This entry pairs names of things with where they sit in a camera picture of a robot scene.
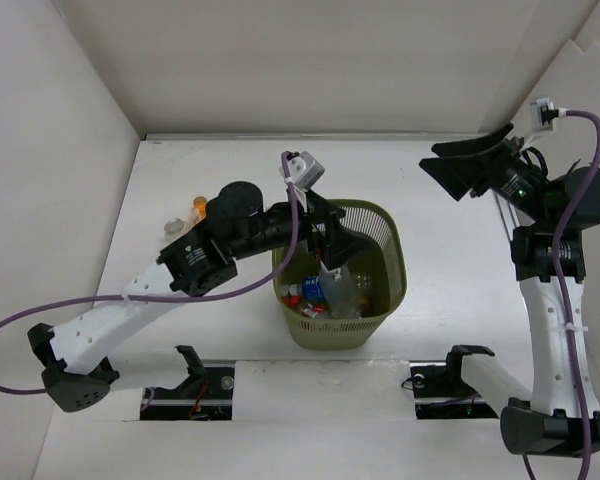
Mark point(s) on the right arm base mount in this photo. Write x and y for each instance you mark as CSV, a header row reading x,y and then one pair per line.
x,y
440,393

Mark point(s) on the red label clear bottle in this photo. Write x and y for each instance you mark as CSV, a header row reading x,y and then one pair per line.
x,y
304,308

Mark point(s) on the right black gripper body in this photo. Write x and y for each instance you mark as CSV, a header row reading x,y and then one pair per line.
x,y
518,182

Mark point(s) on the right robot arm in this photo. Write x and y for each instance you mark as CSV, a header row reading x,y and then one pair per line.
x,y
559,416

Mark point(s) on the clear jar silver lid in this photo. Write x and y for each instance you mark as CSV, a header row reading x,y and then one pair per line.
x,y
175,228

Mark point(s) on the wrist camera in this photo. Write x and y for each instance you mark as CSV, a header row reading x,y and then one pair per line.
x,y
543,113
300,170

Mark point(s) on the blue label clear bottle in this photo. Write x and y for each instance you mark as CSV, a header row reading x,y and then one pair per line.
x,y
310,289

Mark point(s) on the green plastic mesh bin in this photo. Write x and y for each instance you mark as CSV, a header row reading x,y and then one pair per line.
x,y
379,274

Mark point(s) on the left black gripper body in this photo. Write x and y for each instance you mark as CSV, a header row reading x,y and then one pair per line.
x,y
308,231

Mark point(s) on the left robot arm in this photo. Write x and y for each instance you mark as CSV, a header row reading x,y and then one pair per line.
x,y
75,355

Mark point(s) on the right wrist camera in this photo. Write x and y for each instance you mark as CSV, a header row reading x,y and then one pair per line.
x,y
543,113

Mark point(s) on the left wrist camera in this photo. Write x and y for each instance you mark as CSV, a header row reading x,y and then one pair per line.
x,y
300,170

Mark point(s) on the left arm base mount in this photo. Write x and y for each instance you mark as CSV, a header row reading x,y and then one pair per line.
x,y
205,394

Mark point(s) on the clear ribbed plastic bottle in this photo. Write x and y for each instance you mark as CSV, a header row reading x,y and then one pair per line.
x,y
341,291

